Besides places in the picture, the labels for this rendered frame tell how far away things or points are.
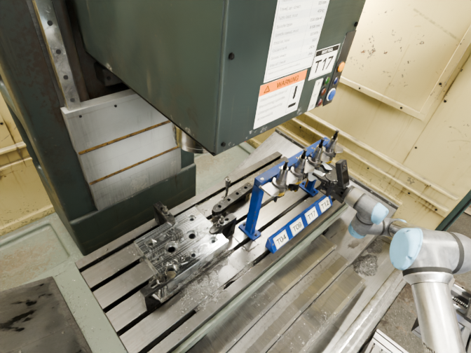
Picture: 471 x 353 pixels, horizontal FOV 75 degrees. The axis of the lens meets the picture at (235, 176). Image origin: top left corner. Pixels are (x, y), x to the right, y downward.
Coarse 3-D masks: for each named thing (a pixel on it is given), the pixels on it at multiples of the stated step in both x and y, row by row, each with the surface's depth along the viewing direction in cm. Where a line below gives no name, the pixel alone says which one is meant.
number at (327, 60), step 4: (324, 56) 71; (328, 56) 73; (332, 56) 74; (324, 60) 73; (328, 60) 74; (332, 60) 75; (324, 64) 74; (328, 64) 75; (320, 68) 73; (324, 68) 75; (328, 68) 76; (320, 72) 75
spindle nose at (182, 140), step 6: (174, 126) 82; (174, 132) 83; (180, 132) 81; (174, 138) 85; (180, 138) 82; (186, 138) 81; (180, 144) 84; (186, 144) 82; (192, 144) 82; (198, 144) 81; (186, 150) 84; (192, 150) 83; (198, 150) 83; (204, 150) 83
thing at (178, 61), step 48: (96, 0) 75; (144, 0) 59; (192, 0) 49; (240, 0) 46; (336, 0) 63; (96, 48) 88; (144, 48) 67; (192, 48) 55; (240, 48) 52; (144, 96) 77; (192, 96) 61; (240, 96) 59
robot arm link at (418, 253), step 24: (408, 240) 81; (432, 240) 81; (456, 240) 81; (408, 264) 80; (432, 264) 78; (456, 264) 80; (432, 288) 76; (432, 312) 74; (432, 336) 72; (456, 336) 71
